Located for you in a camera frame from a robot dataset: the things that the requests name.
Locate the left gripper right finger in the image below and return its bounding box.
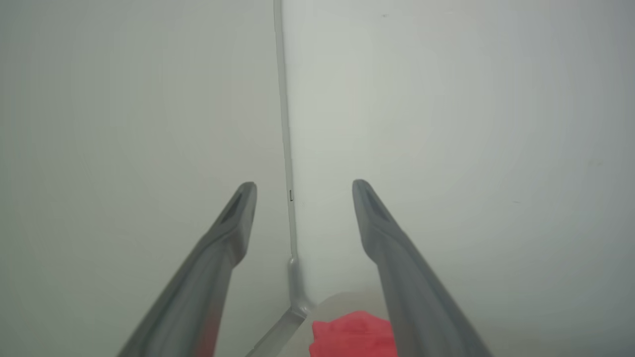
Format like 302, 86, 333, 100
352, 179, 493, 357

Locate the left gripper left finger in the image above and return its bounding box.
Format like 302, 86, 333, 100
118, 181, 257, 357

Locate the red and white garment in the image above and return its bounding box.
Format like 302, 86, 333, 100
309, 311, 397, 357

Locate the grey wall corner trim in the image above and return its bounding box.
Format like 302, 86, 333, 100
246, 0, 316, 357

